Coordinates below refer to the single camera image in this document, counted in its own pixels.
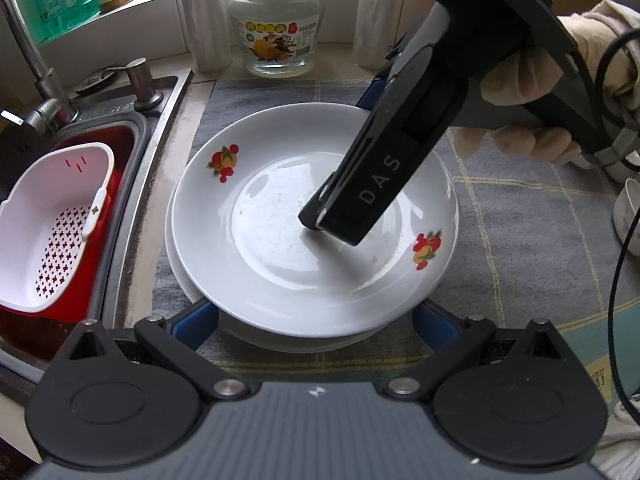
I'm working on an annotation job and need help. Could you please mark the black cable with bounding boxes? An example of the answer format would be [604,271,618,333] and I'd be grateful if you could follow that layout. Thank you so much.
[570,30,640,413]

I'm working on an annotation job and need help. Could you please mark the white colander basket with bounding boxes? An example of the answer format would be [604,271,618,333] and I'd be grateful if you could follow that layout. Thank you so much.
[0,142,115,313]

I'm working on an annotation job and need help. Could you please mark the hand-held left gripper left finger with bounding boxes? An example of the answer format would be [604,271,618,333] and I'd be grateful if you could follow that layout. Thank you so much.
[65,300,251,403]

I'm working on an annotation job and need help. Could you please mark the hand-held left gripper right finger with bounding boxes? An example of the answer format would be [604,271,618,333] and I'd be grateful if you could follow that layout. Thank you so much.
[384,301,568,403]

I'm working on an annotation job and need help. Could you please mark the glass jar with green lid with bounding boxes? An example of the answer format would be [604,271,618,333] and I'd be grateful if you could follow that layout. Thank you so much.
[227,0,327,77]

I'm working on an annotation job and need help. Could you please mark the metal sink strainer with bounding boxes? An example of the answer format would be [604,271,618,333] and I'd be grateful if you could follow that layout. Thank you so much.
[75,65,128,93]

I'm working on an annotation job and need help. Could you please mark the white plate with fruit print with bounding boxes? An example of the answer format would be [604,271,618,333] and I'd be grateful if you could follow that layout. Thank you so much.
[171,102,460,338]
[165,180,391,353]

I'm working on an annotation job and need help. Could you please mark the green detergent bottle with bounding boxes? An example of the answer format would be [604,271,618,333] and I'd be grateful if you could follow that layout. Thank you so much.
[12,0,101,46]

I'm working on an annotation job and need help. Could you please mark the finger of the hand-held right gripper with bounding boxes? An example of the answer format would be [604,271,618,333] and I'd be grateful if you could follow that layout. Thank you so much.
[298,172,333,233]
[356,35,416,109]

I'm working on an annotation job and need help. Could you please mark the white bowl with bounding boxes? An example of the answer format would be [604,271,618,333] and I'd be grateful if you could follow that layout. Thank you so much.
[612,177,640,256]

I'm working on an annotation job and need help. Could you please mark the red plastic basin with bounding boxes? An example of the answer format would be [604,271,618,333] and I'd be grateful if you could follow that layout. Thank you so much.
[0,117,146,356]

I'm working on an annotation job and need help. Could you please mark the steel soap dispenser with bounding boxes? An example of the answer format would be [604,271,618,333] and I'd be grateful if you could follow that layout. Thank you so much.
[125,58,163,111]

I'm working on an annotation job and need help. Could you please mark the steel faucet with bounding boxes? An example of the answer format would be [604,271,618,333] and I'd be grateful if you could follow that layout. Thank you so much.
[0,0,81,136]

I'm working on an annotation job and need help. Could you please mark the person's right hand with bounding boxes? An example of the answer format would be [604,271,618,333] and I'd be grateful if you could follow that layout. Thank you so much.
[455,0,640,168]

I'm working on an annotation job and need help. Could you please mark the grey checked mat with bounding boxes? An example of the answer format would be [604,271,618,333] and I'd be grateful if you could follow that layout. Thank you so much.
[151,78,640,411]

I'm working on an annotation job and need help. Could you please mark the clear plastic wrap roll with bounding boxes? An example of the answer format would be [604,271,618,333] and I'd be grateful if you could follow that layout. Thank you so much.
[175,0,233,73]
[352,0,406,71]

